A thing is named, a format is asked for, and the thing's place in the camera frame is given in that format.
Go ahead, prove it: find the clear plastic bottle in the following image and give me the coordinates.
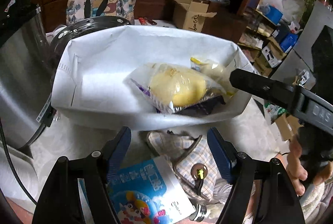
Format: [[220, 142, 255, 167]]
[[190, 181, 235, 224]]

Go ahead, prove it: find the blue carton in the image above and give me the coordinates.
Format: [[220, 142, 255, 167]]
[[280, 33, 299, 53]]

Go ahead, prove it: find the grey standing panel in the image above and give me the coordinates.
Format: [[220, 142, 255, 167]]
[[271, 2, 333, 106]]

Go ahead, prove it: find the black cable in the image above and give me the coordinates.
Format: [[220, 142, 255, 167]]
[[0, 120, 37, 205]]

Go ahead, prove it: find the brown cardboard box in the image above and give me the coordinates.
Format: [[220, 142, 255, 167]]
[[275, 114, 304, 142]]

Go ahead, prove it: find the green and white carton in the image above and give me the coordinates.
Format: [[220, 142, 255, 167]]
[[264, 101, 290, 124]]

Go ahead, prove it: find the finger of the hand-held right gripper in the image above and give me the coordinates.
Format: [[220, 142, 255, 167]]
[[229, 68, 299, 115]]

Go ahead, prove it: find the small yellow bread packet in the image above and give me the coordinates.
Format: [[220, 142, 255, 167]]
[[190, 56, 238, 97]]

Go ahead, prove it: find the blue cartoon print packet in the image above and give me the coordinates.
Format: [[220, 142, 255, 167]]
[[78, 155, 195, 224]]

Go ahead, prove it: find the dark striped packet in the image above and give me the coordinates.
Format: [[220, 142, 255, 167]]
[[156, 95, 227, 117]]

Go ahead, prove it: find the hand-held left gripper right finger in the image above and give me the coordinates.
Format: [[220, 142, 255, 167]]
[[207, 127, 306, 224]]

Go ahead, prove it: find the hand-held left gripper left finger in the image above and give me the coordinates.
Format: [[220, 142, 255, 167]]
[[31, 126, 132, 224]]

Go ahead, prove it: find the stainless steel pressure cooker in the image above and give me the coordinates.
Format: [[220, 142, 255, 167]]
[[0, 0, 57, 150]]

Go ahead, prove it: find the blue tissue box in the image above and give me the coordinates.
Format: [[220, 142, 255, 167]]
[[265, 5, 284, 22]]

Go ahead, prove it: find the plaid fabric pouch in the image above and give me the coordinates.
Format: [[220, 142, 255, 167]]
[[146, 130, 230, 202]]

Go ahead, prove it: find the small red packet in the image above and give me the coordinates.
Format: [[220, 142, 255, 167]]
[[138, 17, 157, 26]]

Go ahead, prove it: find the person's right hand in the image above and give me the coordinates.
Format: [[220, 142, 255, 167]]
[[286, 134, 331, 197]]

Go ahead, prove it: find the open cardboard box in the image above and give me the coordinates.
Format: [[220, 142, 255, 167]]
[[169, 0, 217, 32]]

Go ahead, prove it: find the large yellow bread packet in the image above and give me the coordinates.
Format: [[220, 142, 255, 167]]
[[129, 63, 227, 114]]

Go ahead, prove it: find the black and white box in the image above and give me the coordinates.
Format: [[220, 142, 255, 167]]
[[261, 46, 283, 68]]

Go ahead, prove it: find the storage shelf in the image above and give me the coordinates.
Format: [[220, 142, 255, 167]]
[[237, 0, 299, 77]]

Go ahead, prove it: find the white paper bag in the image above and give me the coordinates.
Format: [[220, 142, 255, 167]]
[[51, 24, 257, 131]]

